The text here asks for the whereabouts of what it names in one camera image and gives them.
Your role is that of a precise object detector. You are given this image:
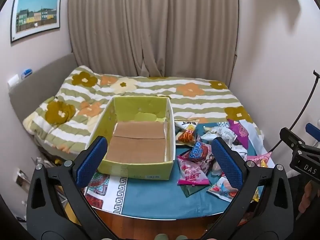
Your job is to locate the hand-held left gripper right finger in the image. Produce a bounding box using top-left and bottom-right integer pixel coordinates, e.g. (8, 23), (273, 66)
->
(202, 137), (294, 240)

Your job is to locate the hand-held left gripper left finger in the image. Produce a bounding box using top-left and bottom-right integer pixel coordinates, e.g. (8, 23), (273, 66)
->
(26, 135), (118, 240)

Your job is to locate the white wall socket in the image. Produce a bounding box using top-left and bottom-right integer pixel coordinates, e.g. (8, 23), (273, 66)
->
(7, 74), (20, 87)

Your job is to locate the yellow-green cardboard box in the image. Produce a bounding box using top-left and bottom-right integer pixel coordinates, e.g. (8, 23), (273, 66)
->
(85, 95), (176, 181)

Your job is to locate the teal patterned tablecloth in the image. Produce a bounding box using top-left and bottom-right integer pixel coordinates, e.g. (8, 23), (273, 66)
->
(84, 122), (275, 218)

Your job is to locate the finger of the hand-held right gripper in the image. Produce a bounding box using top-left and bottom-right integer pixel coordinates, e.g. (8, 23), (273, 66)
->
(305, 123), (320, 142)
(279, 127), (306, 153)

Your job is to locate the pile of mixed snack bags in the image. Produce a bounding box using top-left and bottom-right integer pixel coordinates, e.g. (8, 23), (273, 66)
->
(174, 119), (275, 203)

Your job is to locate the framed houses picture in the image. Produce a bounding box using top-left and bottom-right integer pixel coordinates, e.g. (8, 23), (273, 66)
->
(10, 0), (62, 43)

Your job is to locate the flowered striped blanket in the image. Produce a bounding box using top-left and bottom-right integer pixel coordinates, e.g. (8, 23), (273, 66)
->
(22, 65), (263, 153)

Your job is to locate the cheese stick snack packet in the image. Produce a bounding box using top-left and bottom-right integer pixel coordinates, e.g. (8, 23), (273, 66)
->
(174, 119), (199, 147)

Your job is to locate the person's right hand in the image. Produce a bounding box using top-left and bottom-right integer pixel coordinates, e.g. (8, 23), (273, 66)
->
(298, 180), (320, 213)

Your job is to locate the grey bed headboard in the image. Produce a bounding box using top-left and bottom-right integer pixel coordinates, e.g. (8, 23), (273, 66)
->
(9, 52), (78, 120)

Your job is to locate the thin black cable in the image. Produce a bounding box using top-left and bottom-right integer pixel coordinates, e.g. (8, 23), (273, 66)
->
(269, 70), (320, 153)

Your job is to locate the purple snack packet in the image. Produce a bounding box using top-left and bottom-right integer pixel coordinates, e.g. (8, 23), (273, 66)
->
(226, 119), (250, 150)

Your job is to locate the maroon crunch snack packet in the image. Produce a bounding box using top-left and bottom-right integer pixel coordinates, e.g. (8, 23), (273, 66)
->
(187, 141), (216, 174)

